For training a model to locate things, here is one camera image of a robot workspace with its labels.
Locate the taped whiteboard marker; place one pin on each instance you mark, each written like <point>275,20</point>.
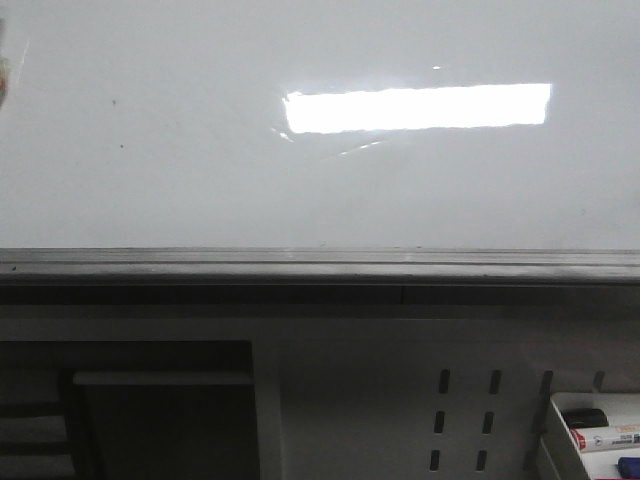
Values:
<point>4,66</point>

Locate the white whiteboard surface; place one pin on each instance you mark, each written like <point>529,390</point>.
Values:
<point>321,124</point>

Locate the white perforated metal panel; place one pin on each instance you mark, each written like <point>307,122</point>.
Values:
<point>383,393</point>

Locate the dark cabinet with white shelf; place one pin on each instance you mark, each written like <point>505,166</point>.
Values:
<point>128,410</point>

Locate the black marker in tray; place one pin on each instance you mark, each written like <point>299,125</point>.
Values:
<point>582,418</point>

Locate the red capped white marker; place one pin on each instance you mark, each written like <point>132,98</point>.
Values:
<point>595,439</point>

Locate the white marker tray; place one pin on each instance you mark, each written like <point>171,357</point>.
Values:
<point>559,457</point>

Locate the blue capped marker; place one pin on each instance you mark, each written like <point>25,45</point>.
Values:
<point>629,467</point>

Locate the dark whiteboard bottom frame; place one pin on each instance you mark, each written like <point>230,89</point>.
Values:
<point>315,276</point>

